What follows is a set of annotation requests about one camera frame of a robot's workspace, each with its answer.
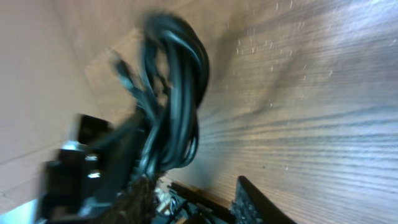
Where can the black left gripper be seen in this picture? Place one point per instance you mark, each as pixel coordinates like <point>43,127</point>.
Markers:
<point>90,171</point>

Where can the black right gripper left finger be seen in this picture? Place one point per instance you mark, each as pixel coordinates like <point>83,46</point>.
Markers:
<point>136,206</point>

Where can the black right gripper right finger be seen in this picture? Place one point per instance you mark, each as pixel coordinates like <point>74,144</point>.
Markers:
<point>251,206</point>

